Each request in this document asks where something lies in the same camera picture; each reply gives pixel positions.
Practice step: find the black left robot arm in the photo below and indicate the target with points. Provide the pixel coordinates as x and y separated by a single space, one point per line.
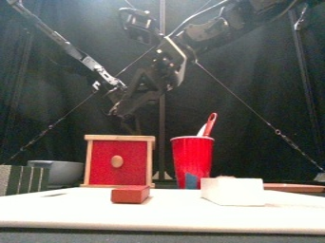
64 44

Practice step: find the wooden box with red front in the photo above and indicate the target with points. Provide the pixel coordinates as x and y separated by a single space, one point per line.
102 171

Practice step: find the red plastic cup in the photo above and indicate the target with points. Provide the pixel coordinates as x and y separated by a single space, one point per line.
193 158

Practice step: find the red toy spatula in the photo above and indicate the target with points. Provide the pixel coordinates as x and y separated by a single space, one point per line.
211 123

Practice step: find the white bottle with cap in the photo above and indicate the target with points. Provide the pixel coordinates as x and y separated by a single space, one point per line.
64 172

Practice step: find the small blue block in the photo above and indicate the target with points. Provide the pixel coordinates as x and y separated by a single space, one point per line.
192 181

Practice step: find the white cutting board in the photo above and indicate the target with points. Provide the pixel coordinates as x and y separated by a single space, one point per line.
169 215

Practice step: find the white toy rice block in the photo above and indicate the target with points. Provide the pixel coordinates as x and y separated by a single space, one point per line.
234 191

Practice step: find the black vertical frame pole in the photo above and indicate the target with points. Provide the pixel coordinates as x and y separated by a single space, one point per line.
307 79
163 142

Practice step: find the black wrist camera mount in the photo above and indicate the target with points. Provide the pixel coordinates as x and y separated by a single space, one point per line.
137 23

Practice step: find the silver frame bracket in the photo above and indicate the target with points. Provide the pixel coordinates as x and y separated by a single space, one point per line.
320 177

